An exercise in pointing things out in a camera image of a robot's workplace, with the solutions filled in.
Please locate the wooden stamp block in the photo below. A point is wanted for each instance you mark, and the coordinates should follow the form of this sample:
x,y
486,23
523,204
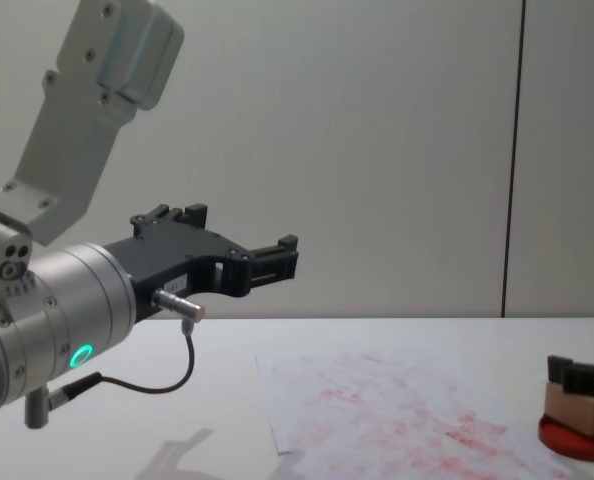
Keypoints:
x,y
572,410

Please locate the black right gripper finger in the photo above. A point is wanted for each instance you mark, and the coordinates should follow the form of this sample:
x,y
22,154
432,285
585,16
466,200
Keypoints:
x,y
592,381
557,371

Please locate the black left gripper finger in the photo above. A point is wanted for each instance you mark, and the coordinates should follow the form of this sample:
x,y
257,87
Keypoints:
x,y
169,215
274,260

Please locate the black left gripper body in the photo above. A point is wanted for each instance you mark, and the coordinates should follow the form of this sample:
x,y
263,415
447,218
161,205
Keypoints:
x,y
177,255

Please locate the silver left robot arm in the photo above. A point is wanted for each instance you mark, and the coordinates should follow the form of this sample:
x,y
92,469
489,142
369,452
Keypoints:
x,y
77,300

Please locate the round red ink pad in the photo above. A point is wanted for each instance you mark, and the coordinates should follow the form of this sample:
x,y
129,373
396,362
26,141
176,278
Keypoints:
x,y
577,447

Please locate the white paper with red marks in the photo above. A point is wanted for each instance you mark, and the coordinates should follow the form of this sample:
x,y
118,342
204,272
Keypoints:
x,y
387,415

